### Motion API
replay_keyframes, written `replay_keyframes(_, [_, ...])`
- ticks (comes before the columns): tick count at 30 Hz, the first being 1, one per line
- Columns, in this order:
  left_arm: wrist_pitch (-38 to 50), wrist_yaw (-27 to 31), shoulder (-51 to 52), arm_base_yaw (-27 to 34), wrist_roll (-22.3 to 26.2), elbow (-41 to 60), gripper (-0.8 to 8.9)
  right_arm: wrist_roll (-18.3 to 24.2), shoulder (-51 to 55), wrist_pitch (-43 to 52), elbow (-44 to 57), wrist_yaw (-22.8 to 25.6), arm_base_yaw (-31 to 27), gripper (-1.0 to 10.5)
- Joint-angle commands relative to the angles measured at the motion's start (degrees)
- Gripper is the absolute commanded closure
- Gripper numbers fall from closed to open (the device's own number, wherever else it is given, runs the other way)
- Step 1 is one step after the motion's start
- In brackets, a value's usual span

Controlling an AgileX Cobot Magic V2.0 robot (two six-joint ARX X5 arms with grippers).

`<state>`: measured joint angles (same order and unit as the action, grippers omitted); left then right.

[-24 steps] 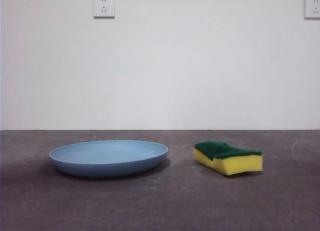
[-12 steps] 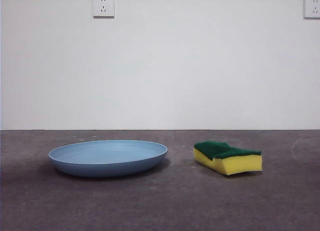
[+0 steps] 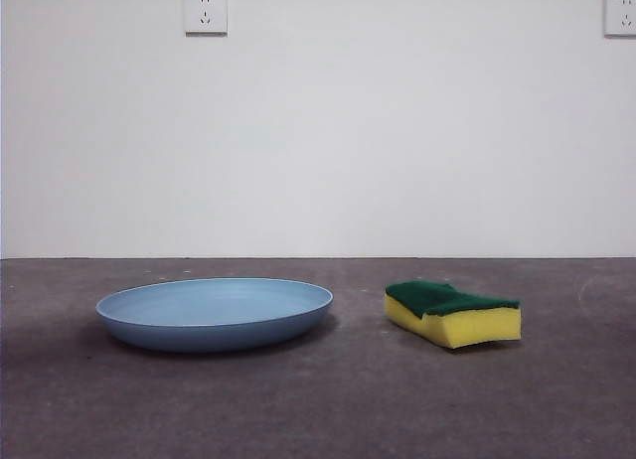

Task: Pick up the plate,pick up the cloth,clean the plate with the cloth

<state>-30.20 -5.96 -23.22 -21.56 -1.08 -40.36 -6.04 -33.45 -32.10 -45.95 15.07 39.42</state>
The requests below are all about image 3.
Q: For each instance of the light blue round plate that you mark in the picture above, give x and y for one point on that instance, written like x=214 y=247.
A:
x=213 y=325

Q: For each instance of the yellow sponge green scouring pad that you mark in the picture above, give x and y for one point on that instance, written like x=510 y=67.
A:
x=472 y=325

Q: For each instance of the white wall socket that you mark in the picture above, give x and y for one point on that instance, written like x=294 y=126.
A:
x=206 y=12
x=621 y=14

